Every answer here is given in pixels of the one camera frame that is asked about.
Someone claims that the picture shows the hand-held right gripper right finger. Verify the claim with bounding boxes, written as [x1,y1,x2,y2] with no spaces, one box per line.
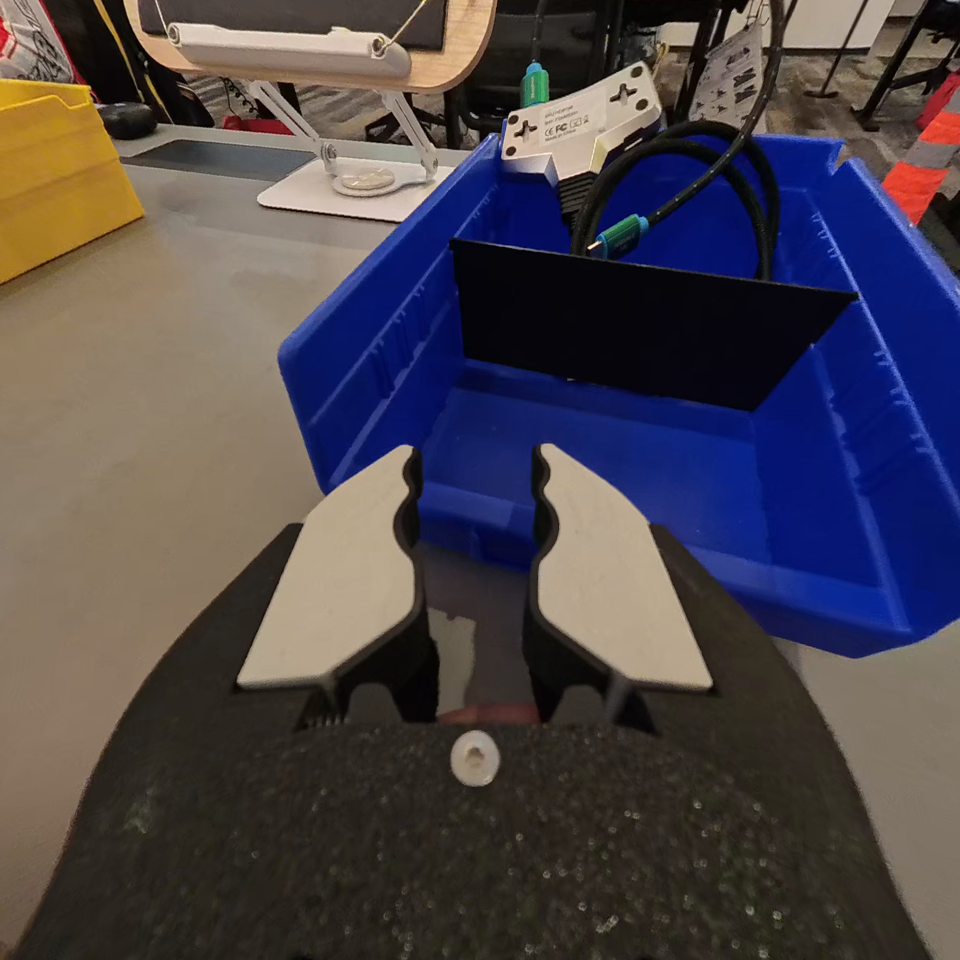
[522,442,714,725]

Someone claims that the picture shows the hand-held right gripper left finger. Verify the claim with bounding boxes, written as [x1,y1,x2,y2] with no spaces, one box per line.
[237,444,442,725]

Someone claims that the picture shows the blue plastic bin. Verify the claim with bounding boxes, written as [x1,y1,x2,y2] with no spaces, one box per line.
[277,131,960,660]

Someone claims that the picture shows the black braided cable green plugs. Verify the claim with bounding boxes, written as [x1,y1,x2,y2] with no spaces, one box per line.
[519,0,786,285]

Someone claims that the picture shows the grey desk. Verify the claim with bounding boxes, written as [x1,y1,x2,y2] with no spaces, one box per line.
[0,123,960,960]

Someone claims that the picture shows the dark desk mat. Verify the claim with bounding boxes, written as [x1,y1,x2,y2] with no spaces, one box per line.
[120,137,316,183]

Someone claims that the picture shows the black bin divider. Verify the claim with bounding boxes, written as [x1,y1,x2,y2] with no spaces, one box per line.
[450,238,860,414]

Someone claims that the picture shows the silver adapter box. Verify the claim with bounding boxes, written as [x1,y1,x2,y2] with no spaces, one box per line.
[500,61,667,222]

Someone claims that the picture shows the yellow plastic bin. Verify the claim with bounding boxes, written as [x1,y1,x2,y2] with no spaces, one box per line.
[0,77,145,286]

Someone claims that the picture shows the black computer mouse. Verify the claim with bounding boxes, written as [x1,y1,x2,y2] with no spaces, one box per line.
[96,102,156,141]

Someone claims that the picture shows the printed paper sheet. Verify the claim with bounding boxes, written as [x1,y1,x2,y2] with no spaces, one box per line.
[688,11,768,129]

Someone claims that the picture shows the orange safety vest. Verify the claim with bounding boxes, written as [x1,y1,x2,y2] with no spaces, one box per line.
[881,71,960,226]

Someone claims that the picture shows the red and white cloth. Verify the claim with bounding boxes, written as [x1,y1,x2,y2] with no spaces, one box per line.
[0,0,89,85]

